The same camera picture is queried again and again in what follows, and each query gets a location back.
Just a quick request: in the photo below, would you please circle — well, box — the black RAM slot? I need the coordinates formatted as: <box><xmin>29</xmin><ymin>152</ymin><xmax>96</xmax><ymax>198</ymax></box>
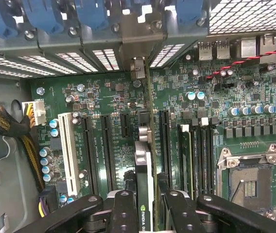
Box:
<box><xmin>193</xmin><ymin>121</ymin><xmax>203</xmax><ymax>195</ymax></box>
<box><xmin>201</xmin><ymin>117</ymin><xmax>212</xmax><ymax>195</ymax></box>

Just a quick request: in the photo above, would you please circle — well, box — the long black expansion slot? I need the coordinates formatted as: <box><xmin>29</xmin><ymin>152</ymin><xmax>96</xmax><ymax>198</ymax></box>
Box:
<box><xmin>100</xmin><ymin>114</ymin><xmax>119</xmax><ymax>192</ymax></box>
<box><xmin>157</xmin><ymin>109</ymin><xmax>172</xmax><ymax>184</ymax></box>
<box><xmin>80</xmin><ymin>115</ymin><xmax>100</xmax><ymax>195</ymax></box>

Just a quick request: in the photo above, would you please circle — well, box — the white PCI expansion slot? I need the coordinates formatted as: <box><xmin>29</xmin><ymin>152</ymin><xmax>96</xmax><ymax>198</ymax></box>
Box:
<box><xmin>57</xmin><ymin>112</ymin><xmax>82</xmax><ymax>198</ymax></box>

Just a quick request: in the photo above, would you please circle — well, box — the red black twisted wire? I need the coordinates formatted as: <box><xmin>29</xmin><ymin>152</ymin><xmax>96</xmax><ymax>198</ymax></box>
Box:
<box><xmin>204</xmin><ymin>44</ymin><xmax>276</xmax><ymax>80</ymax></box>

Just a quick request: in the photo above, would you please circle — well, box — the white power connector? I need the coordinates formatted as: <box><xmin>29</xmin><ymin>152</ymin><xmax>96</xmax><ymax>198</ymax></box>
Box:
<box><xmin>21</xmin><ymin>100</ymin><xmax>47</xmax><ymax>127</ymax></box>

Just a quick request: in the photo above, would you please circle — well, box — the CPU socket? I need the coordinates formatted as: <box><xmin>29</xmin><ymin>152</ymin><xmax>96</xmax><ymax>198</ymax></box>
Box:
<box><xmin>215</xmin><ymin>143</ymin><xmax>276</xmax><ymax>220</ymax></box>

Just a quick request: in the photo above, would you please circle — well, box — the short black expansion slot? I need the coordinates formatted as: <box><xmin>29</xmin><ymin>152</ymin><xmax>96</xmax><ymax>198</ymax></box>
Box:
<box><xmin>120</xmin><ymin>113</ymin><xmax>132</xmax><ymax>138</ymax></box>

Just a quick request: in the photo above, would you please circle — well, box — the black power connector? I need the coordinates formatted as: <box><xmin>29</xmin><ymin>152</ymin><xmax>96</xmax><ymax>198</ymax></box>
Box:
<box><xmin>37</xmin><ymin>186</ymin><xmax>59</xmax><ymax>218</ymax></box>

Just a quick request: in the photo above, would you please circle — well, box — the green motherboard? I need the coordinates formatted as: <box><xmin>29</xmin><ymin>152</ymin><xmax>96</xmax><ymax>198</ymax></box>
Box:
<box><xmin>29</xmin><ymin>33</ymin><xmax>276</xmax><ymax>224</ymax></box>

